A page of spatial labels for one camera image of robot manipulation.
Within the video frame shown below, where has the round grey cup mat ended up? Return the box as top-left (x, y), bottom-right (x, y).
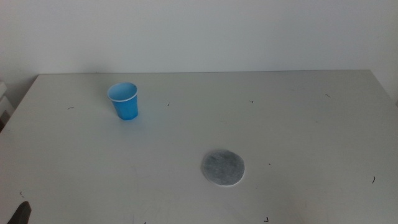
top-left (201, 149), bottom-right (246, 187)

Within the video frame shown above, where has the blue plastic cup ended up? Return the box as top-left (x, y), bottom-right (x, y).
top-left (106, 82), bottom-right (139, 121)

